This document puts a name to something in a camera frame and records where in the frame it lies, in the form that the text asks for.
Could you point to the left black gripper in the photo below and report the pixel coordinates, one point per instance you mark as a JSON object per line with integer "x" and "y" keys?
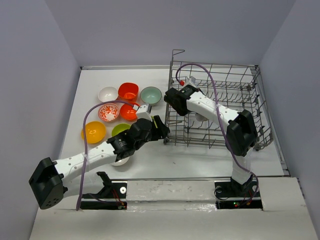
{"x": 161, "y": 131}

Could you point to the beige painted ceramic bowl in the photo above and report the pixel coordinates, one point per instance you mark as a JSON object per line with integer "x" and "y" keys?
{"x": 200, "y": 117}

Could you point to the grey wire dish rack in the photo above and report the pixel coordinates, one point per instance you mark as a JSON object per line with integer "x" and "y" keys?
{"x": 236, "y": 87}

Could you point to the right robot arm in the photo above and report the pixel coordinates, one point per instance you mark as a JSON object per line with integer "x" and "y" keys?
{"x": 238, "y": 129}

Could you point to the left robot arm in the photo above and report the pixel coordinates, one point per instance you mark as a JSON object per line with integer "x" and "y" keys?
{"x": 50, "y": 182}

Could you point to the lime green bowl left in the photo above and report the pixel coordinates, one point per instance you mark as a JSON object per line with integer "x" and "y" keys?
{"x": 120, "y": 128}

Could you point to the orange round bowl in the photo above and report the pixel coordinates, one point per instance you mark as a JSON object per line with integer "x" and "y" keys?
{"x": 128, "y": 113}

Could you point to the pale green ceramic bowl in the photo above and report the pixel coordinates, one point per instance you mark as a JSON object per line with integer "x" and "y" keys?
{"x": 151, "y": 95}

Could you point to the red white patterned bowl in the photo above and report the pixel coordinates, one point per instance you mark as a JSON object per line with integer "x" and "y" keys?
{"x": 108, "y": 112}

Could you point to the orange square bowl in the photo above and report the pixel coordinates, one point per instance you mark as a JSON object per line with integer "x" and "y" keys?
{"x": 128, "y": 91}

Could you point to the yellow bowl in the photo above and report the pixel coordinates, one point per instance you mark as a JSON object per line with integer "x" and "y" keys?
{"x": 95, "y": 132}

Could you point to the small white bowl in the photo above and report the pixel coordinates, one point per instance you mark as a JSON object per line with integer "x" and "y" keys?
{"x": 107, "y": 94}

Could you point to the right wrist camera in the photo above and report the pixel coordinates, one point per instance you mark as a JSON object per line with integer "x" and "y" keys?
{"x": 189, "y": 84}

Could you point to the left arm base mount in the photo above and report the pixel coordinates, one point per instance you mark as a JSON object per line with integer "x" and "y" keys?
{"x": 112, "y": 196}

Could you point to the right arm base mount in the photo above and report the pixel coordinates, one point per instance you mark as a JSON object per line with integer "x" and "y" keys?
{"x": 228, "y": 199}

